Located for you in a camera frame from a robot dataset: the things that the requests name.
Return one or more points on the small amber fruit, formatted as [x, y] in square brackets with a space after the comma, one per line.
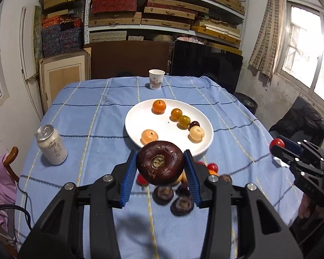
[175, 114]

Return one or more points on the dark purple fruit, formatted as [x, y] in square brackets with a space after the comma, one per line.
[160, 163]

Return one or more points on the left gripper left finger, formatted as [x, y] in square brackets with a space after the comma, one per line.
[123, 178]

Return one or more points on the small olive yellow fruit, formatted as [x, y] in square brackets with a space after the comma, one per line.
[183, 122]

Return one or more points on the metal storage shelf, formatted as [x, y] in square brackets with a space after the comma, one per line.
[219, 21]

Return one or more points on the black chair with jacket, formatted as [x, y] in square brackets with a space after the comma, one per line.
[301, 122]

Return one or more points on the small orange tangerine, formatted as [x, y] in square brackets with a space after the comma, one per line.
[158, 107]

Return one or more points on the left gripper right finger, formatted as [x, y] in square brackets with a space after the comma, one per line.
[200, 182]

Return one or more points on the white beverage can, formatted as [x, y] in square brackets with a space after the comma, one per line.
[51, 145]

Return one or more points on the pale orange round fruit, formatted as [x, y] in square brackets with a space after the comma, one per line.
[148, 136]

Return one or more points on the black flat panel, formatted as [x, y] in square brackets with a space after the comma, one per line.
[196, 60]

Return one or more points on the framed beige panel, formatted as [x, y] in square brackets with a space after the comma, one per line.
[60, 70]

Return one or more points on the white round plate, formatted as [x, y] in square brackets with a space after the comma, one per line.
[141, 117]

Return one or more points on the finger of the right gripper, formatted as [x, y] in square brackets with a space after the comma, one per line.
[285, 156]
[291, 146]

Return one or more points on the wooden chair pink cloth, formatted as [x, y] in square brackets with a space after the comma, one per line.
[8, 188]

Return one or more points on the brown wooden board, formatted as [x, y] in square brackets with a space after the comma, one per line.
[121, 58]

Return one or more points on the cream round fruit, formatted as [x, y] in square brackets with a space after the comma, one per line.
[196, 134]

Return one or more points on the blue checked tablecloth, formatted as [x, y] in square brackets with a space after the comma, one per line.
[250, 214]

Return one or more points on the beige checked curtain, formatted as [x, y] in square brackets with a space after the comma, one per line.
[267, 46]

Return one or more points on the white paper cup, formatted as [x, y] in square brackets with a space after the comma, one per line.
[156, 78]

